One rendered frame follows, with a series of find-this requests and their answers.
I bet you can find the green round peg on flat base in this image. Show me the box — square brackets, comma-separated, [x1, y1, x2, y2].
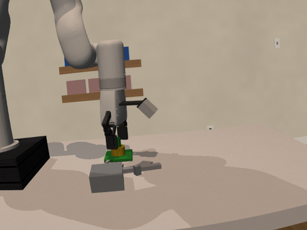
[104, 137, 133, 163]

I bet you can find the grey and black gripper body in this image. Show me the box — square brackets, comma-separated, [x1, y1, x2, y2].
[100, 87, 127, 127]

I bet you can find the brass round nut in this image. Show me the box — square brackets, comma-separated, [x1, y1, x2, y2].
[111, 145, 125, 156]

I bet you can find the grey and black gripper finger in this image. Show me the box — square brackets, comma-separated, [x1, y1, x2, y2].
[102, 111, 118, 150]
[117, 120, 128, 140]

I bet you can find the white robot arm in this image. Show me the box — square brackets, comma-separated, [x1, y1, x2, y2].
[0, 0, 158, 153]

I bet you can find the grey rectangular bar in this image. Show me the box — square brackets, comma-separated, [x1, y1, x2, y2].
[122, 162, 162, 173]

